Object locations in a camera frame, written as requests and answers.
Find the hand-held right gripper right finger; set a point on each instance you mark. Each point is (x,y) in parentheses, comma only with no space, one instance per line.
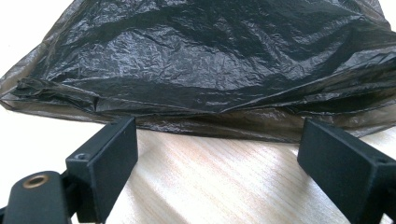
(345,168)

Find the black plastic trash bag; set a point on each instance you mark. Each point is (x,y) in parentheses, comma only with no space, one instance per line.
(199,62)

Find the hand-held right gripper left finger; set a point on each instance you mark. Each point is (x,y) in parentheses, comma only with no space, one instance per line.
(102,168)

